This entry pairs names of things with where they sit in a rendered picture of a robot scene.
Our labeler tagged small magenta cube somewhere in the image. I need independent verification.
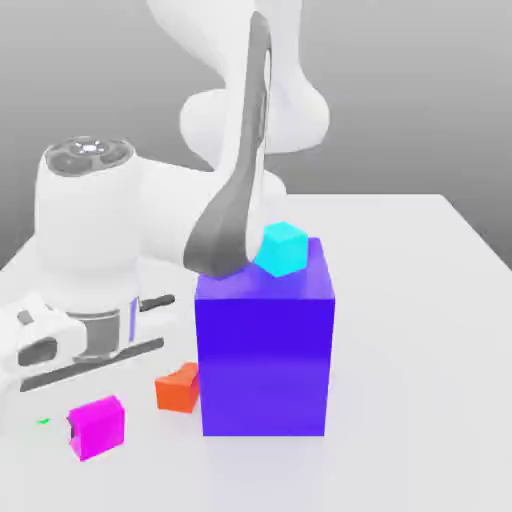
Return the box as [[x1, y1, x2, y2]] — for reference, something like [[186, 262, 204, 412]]
[[66, 394, 126, 463]]

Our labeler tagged small orange cube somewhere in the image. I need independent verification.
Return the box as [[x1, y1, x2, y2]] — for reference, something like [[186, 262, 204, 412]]
[[154, 361, 201, 414]]

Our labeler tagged large blue box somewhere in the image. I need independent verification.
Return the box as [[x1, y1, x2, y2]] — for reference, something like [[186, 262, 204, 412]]
[[194, 236, 336, 438]]

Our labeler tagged small cyan cube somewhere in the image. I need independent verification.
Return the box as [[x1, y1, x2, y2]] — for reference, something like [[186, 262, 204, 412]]
[[253, 220, 310, 279]]

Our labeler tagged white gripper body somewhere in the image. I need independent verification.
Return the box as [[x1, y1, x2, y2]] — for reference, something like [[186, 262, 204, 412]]
[[0, 334, 166, 419]]

